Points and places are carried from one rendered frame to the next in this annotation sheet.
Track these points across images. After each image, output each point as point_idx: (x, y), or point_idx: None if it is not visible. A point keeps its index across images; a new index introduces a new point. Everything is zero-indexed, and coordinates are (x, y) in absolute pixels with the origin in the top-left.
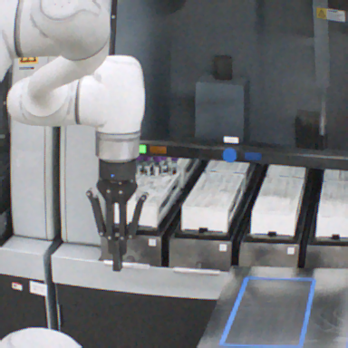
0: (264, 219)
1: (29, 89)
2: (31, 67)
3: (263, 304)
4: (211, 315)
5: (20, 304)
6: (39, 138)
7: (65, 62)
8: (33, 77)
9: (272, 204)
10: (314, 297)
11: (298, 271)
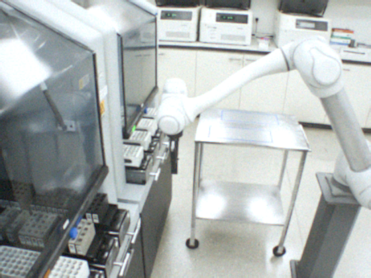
0: (154, 127)
1: (210, 105)
2: (103, 115)
3: (235, 135)
4: (248, 143)
5: (136, 241)
6: (110, 154)
7: (248, 79)
8: (216, 97)
9: (142, 123)
10: (228, 126)
11: (201, 128)
